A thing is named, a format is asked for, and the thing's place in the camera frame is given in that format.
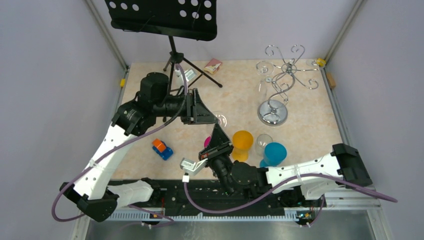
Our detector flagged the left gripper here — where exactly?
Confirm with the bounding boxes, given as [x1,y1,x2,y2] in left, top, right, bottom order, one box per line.
[154,87,219,125]

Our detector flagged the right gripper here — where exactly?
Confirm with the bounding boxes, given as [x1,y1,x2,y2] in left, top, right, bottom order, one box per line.
[199,123,235,197]

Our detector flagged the clear wine glass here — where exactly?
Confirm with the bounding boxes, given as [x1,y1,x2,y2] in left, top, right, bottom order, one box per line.
[206,110,229,134]

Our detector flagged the tall clear flute glass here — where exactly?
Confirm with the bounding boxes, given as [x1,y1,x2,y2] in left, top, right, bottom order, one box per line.
[255,60,274,105]

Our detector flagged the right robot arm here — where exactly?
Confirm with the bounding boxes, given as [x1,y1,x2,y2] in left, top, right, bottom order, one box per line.
[198,124,373,206]

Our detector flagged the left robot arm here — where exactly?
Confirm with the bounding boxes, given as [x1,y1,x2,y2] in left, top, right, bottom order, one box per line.
[61,72,218,222]

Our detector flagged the small clear tumbler glass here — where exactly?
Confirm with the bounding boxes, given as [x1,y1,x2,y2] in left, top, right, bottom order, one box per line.
[254,133,274,156]

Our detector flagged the chrome wine glass rack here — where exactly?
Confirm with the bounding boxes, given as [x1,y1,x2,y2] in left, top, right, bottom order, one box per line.
[257,44,321,127]

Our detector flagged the magenta plastic goblet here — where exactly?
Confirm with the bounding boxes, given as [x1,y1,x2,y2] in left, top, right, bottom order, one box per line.
[203,135,212,148]

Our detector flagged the orange plastic goblet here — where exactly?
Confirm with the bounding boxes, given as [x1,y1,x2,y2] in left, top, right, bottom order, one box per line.
[231,130,254,162]

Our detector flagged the small pink card box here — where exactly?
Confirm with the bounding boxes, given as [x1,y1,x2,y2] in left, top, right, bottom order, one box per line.
[203,58,223,75]

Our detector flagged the blue orange toy car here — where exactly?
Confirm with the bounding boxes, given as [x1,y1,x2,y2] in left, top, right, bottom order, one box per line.
[152,138,174,161]

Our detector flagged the blue plastic goblet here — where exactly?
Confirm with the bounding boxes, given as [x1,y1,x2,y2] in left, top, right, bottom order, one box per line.
[259,142,288,168]

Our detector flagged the yellow left edge clamp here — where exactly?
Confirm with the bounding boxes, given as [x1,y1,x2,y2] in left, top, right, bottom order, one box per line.
[119,78,126,88]

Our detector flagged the black music stand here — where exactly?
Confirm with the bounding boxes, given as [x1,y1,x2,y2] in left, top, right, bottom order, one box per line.
[104,0,223,88]

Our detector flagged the wooden block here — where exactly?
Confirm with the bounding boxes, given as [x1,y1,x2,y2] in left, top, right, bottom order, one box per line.
[326,72,337,90]

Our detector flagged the yellow corner clamp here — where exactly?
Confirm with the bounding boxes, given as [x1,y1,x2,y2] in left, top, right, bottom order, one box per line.
[315,58,327,68]

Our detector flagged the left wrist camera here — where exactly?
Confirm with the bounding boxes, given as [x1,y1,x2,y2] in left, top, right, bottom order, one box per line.
[174,68,197,86]

